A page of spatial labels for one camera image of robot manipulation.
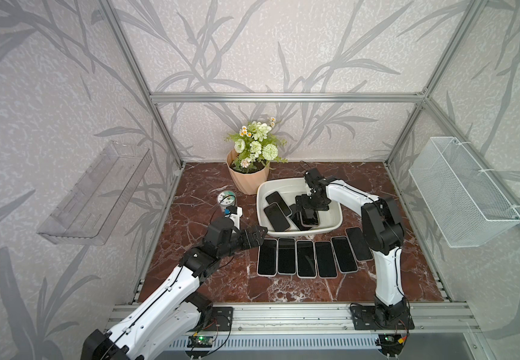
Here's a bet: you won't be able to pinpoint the small phone pink case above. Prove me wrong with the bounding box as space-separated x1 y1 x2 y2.
300 208 319 228

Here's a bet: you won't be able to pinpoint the phone with pink case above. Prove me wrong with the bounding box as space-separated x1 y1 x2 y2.
257 238 277 277

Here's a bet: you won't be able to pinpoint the phone with light blue case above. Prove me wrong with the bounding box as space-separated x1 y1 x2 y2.
276 238 296 275

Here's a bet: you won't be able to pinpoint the phone with cream case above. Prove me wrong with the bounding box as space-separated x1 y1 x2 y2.
296 240 316 278

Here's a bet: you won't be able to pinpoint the large phone grey case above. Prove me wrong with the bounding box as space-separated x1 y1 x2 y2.
331 236 358 274

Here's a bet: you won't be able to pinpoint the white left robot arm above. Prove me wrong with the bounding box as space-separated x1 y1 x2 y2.
81 217 267 359

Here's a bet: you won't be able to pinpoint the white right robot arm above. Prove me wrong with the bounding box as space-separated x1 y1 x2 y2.
300 169 414 331

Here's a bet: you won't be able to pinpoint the phone light blue bottom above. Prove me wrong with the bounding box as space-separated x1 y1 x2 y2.
289 204 311 231

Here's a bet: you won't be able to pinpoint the white plastic storage box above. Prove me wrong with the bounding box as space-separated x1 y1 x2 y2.
256 178 342 239

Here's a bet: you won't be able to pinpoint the large phone pink case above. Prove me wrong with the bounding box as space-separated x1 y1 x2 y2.
263 202 291 232

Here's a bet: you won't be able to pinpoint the dark phone back of box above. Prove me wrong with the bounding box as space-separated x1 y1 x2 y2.
265 191 291 217

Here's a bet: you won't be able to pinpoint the round tin with cartoon lid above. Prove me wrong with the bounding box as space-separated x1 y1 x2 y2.
217 190 237 211

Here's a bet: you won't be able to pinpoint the beige flower pot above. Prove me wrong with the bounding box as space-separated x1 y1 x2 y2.
226 149 270 195

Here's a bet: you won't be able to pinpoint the white and green artificial flowers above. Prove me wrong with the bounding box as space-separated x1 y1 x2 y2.
226 117 288 174

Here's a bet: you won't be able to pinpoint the left circuit board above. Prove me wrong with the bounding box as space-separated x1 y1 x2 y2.
186 334 217 350

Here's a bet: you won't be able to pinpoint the circuit board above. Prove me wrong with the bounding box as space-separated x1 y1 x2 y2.
186 334 217 350
375 334 407 348

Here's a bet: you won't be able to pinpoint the right circuit board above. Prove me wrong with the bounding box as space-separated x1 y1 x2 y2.
375 334 407 348

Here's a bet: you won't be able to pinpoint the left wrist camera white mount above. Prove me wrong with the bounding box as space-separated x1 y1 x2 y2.
224 205 243 230

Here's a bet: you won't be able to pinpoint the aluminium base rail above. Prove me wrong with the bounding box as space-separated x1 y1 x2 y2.
165 302 482 355

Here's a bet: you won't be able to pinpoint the white wire mesh basket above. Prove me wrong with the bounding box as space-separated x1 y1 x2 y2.
409 136 520 248

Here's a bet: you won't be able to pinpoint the clear acrylic wall shelf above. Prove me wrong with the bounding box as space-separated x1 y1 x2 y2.
37 141 153 246

